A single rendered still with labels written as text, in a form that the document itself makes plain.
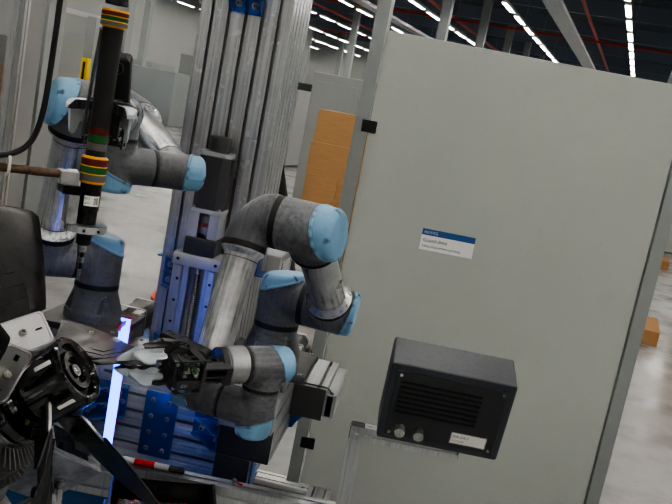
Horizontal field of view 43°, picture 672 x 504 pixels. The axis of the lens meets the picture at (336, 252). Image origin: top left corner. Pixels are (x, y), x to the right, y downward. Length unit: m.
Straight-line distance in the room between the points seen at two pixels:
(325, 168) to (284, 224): 7.85
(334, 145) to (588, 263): 6.51
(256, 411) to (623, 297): 1.94
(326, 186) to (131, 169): 7.92
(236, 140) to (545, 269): 1.42
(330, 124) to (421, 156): 6.46
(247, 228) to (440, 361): 0.49
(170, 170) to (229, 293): 0.28
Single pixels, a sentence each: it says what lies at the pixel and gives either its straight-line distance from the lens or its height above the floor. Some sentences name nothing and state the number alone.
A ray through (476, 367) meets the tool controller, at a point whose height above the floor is 1.24.
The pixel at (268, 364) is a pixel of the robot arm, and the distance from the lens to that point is 1.72.
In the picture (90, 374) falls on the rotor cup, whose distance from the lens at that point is 1.50.
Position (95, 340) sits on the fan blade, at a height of 1.18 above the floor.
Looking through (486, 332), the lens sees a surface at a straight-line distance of 3.33.
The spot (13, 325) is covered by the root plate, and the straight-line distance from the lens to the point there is 1.52.
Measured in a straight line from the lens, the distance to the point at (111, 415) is 1.96.
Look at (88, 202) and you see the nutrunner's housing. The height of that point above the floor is 1.48.
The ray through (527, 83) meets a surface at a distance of 3.24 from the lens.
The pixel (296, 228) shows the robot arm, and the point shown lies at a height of 1.45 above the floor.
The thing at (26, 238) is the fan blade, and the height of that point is 1.38.
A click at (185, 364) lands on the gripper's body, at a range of 1.63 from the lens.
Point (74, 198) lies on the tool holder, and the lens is 1.48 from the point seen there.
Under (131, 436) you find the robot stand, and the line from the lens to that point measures 2.38.
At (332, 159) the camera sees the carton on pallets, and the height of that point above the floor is 1.07.
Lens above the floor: 1.72
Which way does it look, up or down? 10 degrees down
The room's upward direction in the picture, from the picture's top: 11 degrees clockwise
